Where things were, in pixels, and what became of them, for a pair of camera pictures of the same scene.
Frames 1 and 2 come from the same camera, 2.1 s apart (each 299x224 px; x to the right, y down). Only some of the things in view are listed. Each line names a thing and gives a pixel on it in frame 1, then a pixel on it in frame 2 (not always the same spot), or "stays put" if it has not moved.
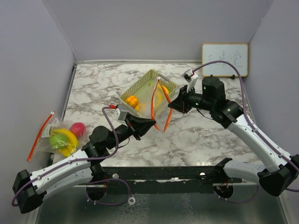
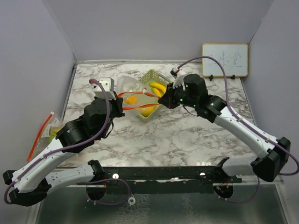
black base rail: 162,179 stays put
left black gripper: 138,126 → 118,103
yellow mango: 140,108 → 146,111
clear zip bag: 155,104 → 136,98
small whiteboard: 237,53 stays put
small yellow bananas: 159,93 stays put
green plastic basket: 146,95 stays put
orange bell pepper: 132,101 stays put
